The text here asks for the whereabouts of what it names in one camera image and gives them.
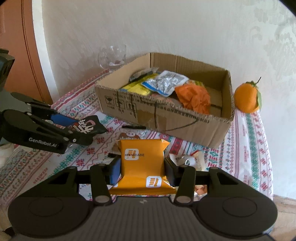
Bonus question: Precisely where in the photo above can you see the orange with green leaf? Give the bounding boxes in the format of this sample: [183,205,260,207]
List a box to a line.
[234,77,262,113]

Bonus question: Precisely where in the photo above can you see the black beef snack packet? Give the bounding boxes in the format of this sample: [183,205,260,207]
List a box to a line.
[67,115,107,137]

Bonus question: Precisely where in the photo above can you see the clear glass cup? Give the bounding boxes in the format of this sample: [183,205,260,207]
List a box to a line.
[97,44,126,72]

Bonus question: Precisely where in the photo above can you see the grey dark snack packet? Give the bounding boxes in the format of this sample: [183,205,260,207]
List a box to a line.
[129,67,159,82]

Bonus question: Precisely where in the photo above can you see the white blue foil snack packet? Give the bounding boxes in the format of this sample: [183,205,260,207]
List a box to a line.
[142,70,189,97]

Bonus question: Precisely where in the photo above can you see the patterned red green tablecloth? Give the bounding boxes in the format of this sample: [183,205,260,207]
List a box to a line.
[1,71,273,209]

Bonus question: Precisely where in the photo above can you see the brown cardboard box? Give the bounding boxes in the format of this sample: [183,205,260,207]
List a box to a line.
[95,53,235,148]

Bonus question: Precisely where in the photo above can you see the clear nut snack packet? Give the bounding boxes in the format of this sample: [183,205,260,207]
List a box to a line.
[169,151,206,171]

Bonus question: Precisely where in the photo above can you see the brown wooden door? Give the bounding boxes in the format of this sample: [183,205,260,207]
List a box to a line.
[1,0,53,104]

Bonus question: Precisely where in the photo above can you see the orange crumpled snack bag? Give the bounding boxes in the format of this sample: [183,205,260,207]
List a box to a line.
[175,84,211,114]

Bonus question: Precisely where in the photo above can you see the yellow snack packet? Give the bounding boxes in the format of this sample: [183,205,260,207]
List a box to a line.
[120,73,158,96]

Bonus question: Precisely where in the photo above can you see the orange snack packet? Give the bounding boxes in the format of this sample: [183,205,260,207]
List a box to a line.
[110,139,176,195]

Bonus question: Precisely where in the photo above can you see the brown pig snack packet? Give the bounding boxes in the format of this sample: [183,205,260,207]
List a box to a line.
[110,125,146,155]

